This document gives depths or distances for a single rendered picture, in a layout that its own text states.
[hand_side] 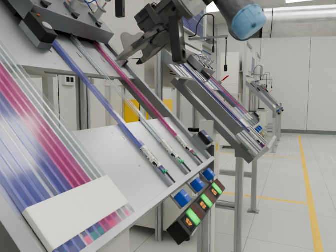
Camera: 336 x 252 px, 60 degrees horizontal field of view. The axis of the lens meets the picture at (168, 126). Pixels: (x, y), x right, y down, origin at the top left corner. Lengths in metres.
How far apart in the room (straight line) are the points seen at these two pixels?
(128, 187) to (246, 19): 0.44
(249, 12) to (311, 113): 7.67
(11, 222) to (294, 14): 0.74
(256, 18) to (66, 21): 0.50
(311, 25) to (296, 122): 7.52
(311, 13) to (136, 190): 0.59
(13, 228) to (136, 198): 0.24
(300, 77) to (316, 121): 1.20
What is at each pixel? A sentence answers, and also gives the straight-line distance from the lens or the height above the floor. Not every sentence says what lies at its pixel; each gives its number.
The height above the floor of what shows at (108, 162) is 0.80.
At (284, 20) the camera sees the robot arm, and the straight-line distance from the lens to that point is 0.83.
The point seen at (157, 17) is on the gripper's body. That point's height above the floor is 1.11.
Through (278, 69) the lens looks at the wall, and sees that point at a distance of 8.34.
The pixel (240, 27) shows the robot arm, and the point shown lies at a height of 1.07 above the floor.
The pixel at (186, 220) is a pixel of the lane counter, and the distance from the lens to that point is 0.64.
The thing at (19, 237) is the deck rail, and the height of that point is 0.76.
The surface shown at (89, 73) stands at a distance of 0.82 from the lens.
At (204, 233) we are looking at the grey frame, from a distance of 1.05.
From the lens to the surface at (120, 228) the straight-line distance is 0.45.
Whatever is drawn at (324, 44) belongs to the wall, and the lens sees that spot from 8.43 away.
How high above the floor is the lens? 0.92
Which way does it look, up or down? 5 degrees down
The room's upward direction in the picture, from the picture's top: straight up
